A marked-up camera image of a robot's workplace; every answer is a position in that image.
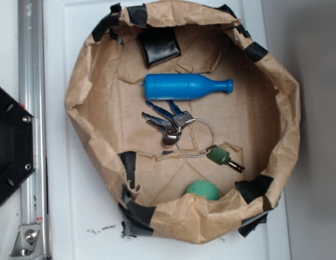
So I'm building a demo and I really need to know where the black box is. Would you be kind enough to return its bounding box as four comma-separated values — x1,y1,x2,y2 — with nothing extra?
138,27,181,68

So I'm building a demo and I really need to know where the brown paper bag bin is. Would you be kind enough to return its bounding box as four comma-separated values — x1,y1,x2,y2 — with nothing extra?
64,1,300,244

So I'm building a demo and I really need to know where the blue plastic bottle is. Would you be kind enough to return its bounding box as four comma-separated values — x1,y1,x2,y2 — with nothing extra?
144,74,234,100

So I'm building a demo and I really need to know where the silver corner bracket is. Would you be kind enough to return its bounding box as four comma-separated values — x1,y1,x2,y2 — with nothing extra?
9,224,43,259

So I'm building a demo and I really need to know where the silver key bunch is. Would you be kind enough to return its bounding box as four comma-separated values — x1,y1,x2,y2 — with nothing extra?
141,100,195,147

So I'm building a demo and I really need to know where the green golf ball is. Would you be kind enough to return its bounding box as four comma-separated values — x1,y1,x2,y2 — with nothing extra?
185,180,220,201

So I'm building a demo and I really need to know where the black octagonal mount plate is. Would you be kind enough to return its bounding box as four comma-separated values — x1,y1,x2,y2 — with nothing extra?
0,87,35,207

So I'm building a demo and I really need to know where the aluminium frame rail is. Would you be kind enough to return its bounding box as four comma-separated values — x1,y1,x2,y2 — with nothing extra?
18,1,51,259

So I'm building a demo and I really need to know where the wire key ring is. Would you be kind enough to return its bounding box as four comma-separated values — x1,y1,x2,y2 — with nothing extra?
176,118,217,158

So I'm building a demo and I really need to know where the green head key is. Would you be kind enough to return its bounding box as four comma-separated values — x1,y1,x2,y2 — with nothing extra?
206,145,245,173

